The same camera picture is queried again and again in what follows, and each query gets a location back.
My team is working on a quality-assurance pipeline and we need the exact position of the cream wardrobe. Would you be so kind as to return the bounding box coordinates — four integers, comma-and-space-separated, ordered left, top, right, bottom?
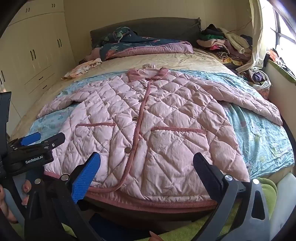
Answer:
0, 0, 77, 137

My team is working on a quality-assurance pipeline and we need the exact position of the teal floral quilt pink lining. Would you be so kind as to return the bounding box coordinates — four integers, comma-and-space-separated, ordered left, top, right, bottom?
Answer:
98, 27, 194, 61

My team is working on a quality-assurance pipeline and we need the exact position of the pink quilted jacket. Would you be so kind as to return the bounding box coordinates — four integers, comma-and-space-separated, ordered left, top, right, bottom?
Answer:
37, 67, 284, 208

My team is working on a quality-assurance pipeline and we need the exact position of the dark grey headboard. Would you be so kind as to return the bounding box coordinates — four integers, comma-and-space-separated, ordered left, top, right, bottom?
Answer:
90, 17, 201, 48

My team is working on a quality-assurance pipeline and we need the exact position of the pile of mixed clothes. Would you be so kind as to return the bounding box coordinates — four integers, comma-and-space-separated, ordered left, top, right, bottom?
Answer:
196, 23, 255, 67

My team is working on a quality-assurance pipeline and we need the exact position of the small floral garment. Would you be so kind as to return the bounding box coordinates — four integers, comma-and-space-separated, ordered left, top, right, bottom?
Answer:
61, 58, 102, 80

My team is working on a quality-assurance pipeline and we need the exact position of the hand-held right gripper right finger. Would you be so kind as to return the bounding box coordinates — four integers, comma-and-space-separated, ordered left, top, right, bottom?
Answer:
193, 152, 272, 241

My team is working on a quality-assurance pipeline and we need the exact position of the basket of clothes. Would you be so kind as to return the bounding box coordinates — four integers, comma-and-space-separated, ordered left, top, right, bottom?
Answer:
242, 68, 272, 100

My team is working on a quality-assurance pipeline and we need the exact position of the person's left hand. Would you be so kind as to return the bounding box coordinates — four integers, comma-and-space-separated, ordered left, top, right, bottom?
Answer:
0, 179, 32, 224

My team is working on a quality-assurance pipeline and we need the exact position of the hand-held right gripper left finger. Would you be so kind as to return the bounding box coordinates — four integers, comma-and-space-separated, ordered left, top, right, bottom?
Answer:
24, 152, 109, 241

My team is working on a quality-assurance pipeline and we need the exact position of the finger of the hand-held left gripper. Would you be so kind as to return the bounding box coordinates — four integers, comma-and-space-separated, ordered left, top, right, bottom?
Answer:
7, 133, 41, 147
28, 133, 66, 151

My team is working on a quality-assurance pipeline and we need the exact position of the cream curtain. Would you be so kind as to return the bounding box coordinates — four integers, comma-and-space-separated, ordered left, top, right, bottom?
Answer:
236, 0, 270, 72

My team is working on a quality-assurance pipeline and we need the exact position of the bed with beige sheet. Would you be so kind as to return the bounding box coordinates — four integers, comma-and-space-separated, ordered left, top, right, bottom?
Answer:
9, 46, 296, 209

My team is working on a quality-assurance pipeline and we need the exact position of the blue cartoon print blanket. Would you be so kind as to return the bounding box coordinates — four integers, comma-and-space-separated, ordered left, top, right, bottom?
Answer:
29, 68, 295, 179

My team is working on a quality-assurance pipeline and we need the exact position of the windowsill clutter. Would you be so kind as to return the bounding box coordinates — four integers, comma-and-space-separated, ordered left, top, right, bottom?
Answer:
266, 49, 296, 81

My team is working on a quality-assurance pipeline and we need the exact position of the window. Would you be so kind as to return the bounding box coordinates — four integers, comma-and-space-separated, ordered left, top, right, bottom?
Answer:
269, 7, 296, 61

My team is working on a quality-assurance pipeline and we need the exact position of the pink pillow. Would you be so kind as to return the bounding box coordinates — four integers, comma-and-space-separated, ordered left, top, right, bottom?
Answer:
85, 47, 102, 62

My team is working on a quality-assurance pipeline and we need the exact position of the green fleece cloth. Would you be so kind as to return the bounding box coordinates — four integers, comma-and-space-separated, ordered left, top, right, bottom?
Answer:
148, 177, 278, 241

